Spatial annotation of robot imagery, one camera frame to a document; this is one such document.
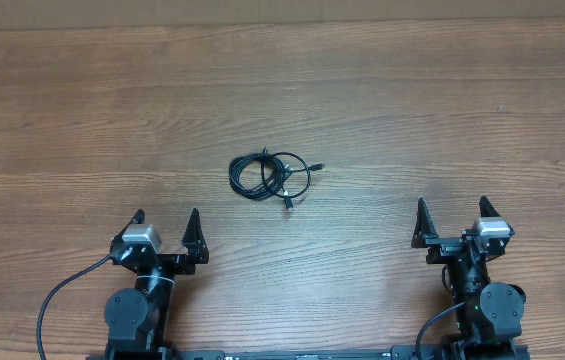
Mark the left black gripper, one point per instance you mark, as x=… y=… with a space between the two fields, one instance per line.
x=195 y=248

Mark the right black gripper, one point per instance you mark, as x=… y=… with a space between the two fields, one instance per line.
x=444 y=247

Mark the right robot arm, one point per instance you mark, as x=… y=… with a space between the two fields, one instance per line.
x=488 y=314

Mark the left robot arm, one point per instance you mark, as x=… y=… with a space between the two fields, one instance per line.
x=137 y=317

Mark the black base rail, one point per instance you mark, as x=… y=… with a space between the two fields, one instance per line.
x=398 y=352

